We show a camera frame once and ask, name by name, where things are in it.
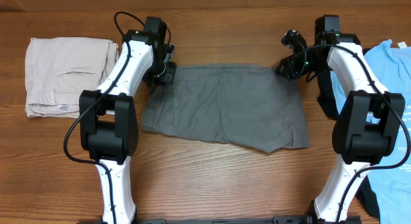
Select grey shorts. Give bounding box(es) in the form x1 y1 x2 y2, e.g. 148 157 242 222
141 64 310 153

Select beige shorts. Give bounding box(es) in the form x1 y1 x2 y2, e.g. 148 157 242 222
25 37 119 118

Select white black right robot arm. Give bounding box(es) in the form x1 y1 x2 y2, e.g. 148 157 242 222
275 30 405 223

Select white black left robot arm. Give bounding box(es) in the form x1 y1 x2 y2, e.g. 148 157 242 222
76 29 175 224

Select light blue t-shirt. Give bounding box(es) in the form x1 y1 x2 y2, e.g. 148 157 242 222
313 42 405 223

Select black garment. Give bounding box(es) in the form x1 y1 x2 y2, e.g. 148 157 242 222
316 47 381 219

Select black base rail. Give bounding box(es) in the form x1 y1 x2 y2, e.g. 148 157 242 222
76 214 363 224

